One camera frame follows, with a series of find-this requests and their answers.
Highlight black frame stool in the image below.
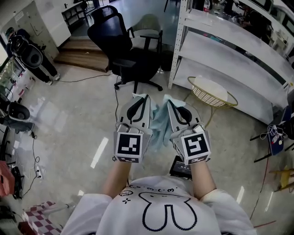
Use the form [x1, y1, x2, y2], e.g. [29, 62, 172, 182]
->
[249, 119, 294, 163]

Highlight person's left forearm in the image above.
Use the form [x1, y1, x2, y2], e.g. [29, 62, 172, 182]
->
[102, 159, 133, 198]

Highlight grey armchair black arms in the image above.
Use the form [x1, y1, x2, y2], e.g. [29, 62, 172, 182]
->
[127, 13, 164, 50]

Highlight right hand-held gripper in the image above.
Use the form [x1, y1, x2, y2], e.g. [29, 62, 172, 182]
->
[167, 100, 211, 166]

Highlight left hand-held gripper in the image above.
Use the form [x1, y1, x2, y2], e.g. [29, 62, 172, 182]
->
[112, 94, 153, 164]

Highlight gold wire basket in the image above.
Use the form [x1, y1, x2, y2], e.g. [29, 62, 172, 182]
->
[187, 75, 238, 129]

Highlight blue flat board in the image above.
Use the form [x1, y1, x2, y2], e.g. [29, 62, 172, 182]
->
[267, 123, 289, 157]

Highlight black waste bin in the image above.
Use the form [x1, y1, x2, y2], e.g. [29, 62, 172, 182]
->
[160, 50, 174, 72]

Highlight black office chair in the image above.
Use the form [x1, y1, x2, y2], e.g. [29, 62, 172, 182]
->
[87, 5, 164, 94]

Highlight light blue clothes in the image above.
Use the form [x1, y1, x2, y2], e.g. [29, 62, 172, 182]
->
[133, 93, 186, 152]

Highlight white metal shelf rack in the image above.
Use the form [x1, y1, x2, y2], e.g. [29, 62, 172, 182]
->
[167, 0, 294, 126]

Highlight black screen device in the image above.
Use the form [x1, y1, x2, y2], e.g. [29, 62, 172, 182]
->
[169, 155, 192, 181]

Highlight pink white checkered box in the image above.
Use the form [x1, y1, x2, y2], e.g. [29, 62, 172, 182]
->
[18, 201, 62, 235]

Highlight black floor cable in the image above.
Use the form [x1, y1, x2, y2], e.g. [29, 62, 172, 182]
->
[114, 74, 120, 129]

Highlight wooden step platform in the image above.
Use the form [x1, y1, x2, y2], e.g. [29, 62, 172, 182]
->
[54, 38, 110, 73]

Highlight yellow wooden stool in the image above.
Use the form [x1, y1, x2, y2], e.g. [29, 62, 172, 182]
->
[269, 168, 294, 193]

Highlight white cabinet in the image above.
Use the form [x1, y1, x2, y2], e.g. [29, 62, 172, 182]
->
[13, 0, 72, 58]

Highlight red floor cable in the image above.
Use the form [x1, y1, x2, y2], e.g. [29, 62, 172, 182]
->
[249, 146, 271, 221]

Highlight bundle of white cables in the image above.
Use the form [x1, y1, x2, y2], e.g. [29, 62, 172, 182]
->
[260, 125, 288, 145]

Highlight white power strip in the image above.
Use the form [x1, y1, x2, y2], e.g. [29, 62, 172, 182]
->
[34, 164, 43, 180]

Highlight person's white printed shirt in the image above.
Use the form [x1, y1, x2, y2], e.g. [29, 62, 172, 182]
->
[61, 175, 257, 235]

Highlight person's right forearm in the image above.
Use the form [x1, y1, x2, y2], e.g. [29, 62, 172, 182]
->
[189, 163, 218, 199]

